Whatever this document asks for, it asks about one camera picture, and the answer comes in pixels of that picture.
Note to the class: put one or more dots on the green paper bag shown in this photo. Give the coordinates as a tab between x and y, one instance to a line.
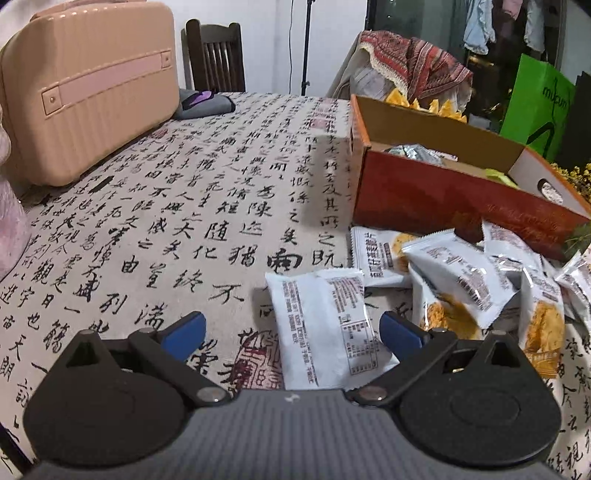
531	106

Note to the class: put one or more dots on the white hanging garment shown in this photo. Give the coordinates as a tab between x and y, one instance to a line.
535	27

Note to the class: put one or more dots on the green snack packet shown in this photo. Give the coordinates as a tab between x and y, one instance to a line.
501	177

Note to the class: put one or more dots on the pink ribbed suitcase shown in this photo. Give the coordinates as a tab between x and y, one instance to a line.
92	115

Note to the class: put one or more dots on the red patterned fringed cloth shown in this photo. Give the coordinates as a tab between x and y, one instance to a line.
415	60

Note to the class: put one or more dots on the light blue hanging garment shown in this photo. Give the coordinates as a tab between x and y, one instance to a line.
478	27

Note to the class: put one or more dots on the beige cloth covered chair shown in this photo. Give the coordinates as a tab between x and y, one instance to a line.
364	83

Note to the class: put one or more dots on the white cracker snack packet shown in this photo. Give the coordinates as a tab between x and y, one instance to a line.
318	327

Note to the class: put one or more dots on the yellow flower branch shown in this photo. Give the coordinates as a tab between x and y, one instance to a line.
577	177

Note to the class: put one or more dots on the pink hanging garment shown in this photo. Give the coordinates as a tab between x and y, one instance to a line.
511	9

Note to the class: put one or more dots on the red orange cardboard box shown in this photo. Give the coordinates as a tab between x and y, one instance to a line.
438	198

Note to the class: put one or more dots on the grey purple pouch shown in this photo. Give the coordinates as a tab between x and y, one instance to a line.
207	104

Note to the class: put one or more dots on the pile of white snack packets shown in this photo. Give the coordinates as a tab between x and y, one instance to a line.
461	272

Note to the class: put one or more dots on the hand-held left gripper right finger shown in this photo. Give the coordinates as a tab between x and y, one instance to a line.
398	334

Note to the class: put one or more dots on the dark wooden chair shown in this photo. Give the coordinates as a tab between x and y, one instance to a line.
217	55

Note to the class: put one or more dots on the red silver foil snack packet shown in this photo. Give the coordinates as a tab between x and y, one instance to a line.
415	153

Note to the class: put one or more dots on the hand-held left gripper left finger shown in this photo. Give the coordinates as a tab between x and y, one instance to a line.
184	334

